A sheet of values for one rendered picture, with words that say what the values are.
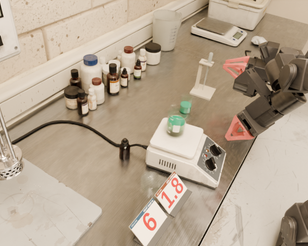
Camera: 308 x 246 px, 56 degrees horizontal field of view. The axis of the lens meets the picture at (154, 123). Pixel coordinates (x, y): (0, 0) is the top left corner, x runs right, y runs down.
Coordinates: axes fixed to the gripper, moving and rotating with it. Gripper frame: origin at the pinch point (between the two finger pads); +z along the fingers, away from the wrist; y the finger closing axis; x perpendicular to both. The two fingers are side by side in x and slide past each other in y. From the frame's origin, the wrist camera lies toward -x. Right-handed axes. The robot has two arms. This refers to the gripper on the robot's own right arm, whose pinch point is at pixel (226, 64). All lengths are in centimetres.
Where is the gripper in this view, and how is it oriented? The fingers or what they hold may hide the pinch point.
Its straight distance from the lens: 104.6
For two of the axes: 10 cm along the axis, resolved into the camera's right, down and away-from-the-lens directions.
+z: -9.1, -3.2, 2.8
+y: -4.2, 5.6, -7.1
